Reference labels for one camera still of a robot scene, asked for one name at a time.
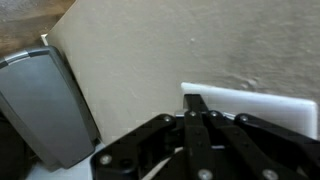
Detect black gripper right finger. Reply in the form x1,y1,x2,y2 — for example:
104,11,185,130
196,94,320,180

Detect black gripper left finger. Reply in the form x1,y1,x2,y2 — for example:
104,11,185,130
90,94,214,180

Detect grey pedal trash can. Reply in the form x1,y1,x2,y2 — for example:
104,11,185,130
0,45,102,172

